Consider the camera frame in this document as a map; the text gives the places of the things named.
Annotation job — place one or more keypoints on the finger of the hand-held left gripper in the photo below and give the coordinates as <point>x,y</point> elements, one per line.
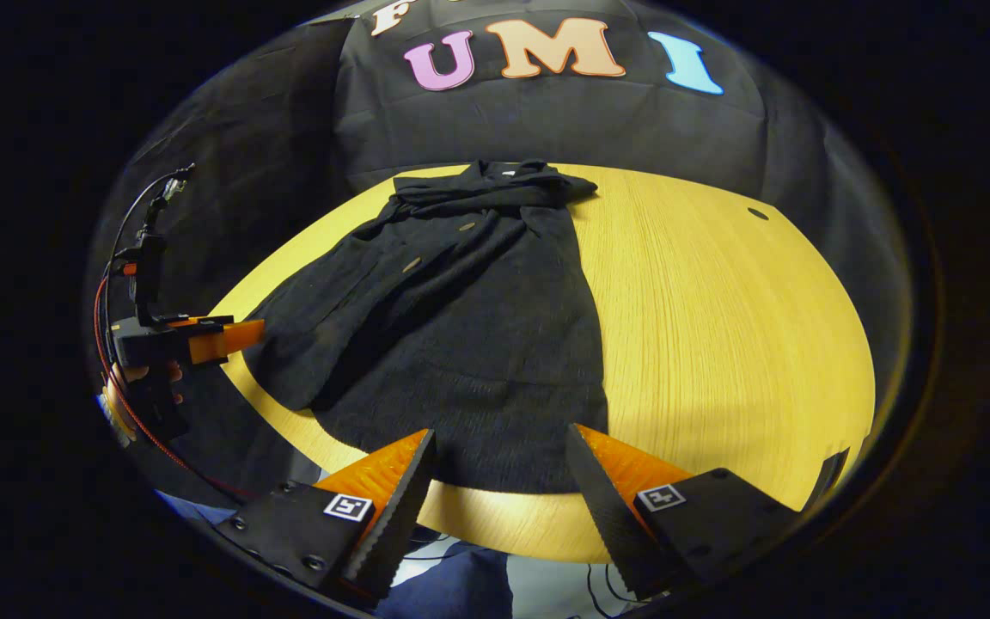
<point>224,340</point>

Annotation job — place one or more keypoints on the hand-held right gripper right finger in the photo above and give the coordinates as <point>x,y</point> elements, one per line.
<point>602,507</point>

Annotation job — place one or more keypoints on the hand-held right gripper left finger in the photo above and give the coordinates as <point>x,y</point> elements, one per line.
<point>400,516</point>

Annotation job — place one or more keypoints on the black button shirt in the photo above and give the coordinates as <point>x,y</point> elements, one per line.
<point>495,344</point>

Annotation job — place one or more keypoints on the person's blue trousers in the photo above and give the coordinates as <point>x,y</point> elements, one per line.
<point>452,586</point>

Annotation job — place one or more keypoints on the person's white printed shirt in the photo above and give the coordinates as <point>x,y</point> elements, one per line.
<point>546,593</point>

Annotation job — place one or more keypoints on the black table edge clamp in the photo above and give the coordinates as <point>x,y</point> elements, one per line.
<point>827,478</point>

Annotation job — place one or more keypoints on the black round table grommet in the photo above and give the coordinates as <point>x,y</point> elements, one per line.
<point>757,213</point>

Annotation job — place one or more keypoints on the black backdrop cloth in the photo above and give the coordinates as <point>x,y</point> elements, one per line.
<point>564,120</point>

